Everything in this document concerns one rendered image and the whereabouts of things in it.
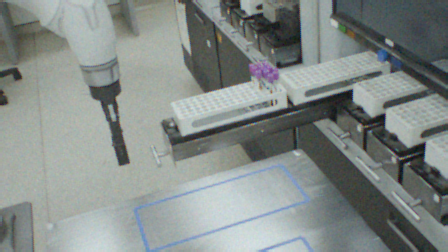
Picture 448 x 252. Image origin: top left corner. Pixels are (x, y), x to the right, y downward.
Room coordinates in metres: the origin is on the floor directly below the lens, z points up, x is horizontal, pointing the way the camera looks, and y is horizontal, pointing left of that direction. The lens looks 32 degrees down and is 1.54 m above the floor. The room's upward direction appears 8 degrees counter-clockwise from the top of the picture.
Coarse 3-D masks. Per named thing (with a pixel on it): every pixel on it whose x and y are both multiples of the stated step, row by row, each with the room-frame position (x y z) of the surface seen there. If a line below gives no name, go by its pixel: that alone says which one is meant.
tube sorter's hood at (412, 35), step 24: (336, 0) 1.39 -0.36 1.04; (360, 0) 1.27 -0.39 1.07; (384, 0) 1.17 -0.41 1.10; (408, 0) 1.08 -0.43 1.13; (432, 0) 1.01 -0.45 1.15; (360, 24) 1.27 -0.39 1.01; (384, 24) 1.17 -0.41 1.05; (408, 24) 1.08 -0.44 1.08; (432, 24) 1.00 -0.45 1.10; (384, 48) 1.15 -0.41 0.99; (408, 48) 1.07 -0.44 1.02; (432, 48) 1.00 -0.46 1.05; (408, 72) 1.05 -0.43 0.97; (432, 72) 0.99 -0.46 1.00
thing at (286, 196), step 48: (192, 192) 0.92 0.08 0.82; (240, 192) 0.90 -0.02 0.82; (288, 192) 0.88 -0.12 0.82; (336, 192) 0.86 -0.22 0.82; (48, 240) 0.83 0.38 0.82; (96, 240) 0.81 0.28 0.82; (144, 240) 0.79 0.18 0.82; (192, 240) 0.77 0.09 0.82; (240, 240) 0.76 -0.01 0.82; (288, 240) 0.74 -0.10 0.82; (336, 240) 0.72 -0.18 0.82
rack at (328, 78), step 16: (320, 64) 1.37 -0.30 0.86; (336, 64) 1.36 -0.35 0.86; (352, 64) 1.35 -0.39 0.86; (368, 64) 1.33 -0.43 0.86; (384, 64) 1.31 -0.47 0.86; (288, 80) 1.30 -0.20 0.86; (304, 80) 1.29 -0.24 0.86; (320, 80) 1.27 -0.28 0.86; (336, 80) 1.27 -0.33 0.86; (352, 80) 1.32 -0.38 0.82; (288, 96) 1.28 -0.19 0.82; (304, 96) 1.25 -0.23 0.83; (320, 96) 1.26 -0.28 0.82
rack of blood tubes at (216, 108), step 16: (208, 96) 1.27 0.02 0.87; (224, 96) 1.26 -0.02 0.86; (240, 96) 1.24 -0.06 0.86; (256, 96) 1.23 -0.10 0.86; (272, 96) 1.23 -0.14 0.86; (176, 112) 1.20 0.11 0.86; (192, 112) 1.19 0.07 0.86; (208, 112) 1.18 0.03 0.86; (224, 112) 1.19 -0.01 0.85; (240, 112) 1.25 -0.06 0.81; (256, 112) 1.22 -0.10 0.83; (192, 128) 1.17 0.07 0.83
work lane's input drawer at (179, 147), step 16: (336, 96) 1.27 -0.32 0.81; (352, 96) 1.27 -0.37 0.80; (272, 112) 1.22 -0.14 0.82; (288, 112) 1.23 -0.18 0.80; (304, 112) 1.23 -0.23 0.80; (320, 112) 1.24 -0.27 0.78; (176, 128) 1.20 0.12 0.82; (224, 128) 1.18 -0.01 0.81; (240, 128) 1.18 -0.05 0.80; (256, 128) 1.20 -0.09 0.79; (272, 128) 1.21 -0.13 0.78; (288, 128) 1.22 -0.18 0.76; (176, 144) 1.15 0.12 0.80; (192, 144) 1.15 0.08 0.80; (208, 144) 1.16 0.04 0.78; (224, 144) 1.17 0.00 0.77; (160, 160) 1.16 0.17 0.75; (176, 160) 1.14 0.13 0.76
